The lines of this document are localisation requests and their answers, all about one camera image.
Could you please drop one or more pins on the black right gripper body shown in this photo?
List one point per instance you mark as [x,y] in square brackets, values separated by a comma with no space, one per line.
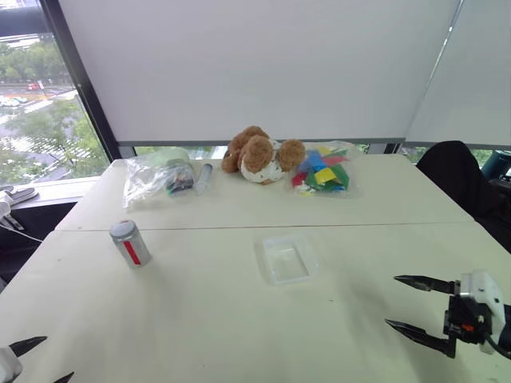
[465,317]

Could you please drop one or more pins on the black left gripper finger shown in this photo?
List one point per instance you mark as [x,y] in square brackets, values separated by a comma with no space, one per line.
[67,378]
[28,345]

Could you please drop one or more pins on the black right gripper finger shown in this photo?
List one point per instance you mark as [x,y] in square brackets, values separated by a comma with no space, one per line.
[423,336]
[427,284]

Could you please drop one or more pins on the clear plastic tray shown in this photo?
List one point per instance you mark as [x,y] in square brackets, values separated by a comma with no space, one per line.
[287,259]

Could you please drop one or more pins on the silver can red label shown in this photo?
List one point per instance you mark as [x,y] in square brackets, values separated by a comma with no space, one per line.
[135,251]

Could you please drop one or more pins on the black office chair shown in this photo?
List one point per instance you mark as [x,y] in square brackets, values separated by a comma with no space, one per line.
[459,179]

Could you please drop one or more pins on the teal box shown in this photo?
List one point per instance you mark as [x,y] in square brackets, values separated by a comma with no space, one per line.
[497,163]

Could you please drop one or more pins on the grey slipper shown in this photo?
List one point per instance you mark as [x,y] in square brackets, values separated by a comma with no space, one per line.
[20,194]

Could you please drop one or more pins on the clear bag of coloured pieces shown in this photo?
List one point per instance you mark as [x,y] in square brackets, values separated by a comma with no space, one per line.
[323,171]

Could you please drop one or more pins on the clear crumpled plastic bag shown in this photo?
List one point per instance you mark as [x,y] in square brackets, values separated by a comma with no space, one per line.
[141,181]

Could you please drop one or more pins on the narrow white roller blind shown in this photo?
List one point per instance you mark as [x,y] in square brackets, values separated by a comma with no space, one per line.
[471,80]

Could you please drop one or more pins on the brown plush toy dog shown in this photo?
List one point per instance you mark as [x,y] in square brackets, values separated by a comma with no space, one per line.
[257,153]

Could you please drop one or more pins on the clear jar of small items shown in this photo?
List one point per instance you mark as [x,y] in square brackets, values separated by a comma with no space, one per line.
[180,179]

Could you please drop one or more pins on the clear plastic syringe tube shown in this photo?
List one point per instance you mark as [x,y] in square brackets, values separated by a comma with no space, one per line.
[204,178]

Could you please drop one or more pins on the wide white roller blind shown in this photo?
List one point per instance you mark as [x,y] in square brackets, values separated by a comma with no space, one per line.
[259,68]

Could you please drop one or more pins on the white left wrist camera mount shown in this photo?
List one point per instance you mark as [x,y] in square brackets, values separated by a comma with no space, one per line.
[9,365]

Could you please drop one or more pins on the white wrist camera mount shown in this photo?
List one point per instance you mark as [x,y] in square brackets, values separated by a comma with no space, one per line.
[485,287]
[9,365]

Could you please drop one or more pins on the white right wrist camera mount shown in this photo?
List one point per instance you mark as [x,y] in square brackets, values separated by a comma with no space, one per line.
[485,287]

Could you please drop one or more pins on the dark window frame post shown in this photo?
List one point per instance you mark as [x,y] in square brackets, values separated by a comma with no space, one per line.
[80,80]

